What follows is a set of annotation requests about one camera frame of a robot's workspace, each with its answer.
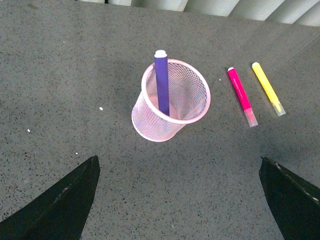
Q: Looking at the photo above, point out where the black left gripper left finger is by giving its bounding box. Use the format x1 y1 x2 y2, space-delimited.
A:
0 155 101 240

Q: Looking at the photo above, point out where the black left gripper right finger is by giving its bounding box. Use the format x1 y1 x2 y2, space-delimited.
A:
259 157 320 240

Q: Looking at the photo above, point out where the pink marker pen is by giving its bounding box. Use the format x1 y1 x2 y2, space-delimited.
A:
227 67 258 128

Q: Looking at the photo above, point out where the purple marker pen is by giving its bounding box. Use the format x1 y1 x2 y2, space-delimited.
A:
154 49 170 116

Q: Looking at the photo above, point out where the pink mesh pen cup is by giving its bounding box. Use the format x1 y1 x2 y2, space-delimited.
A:
131 59 211 142

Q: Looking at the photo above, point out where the yellow marker pen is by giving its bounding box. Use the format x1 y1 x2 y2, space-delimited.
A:
251 62 286 117

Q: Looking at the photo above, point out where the grey pleated curtain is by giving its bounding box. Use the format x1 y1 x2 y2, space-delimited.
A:
94 0 320 27

